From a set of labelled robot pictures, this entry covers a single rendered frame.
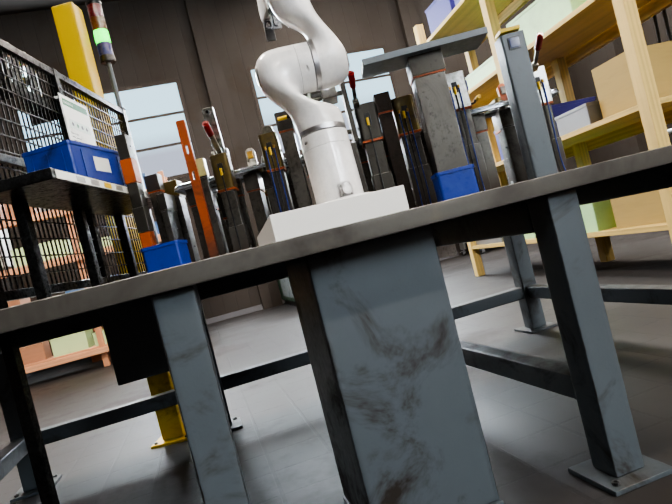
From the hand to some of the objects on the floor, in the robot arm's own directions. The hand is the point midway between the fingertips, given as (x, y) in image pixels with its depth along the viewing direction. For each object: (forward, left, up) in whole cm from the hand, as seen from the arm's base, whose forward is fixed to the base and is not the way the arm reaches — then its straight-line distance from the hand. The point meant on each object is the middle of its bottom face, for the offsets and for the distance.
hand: (273, 32), depth 181 cm
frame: (+18, +4, -137) cm, 139 cm away
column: (-33, +4, -142) cm, 145 cm away
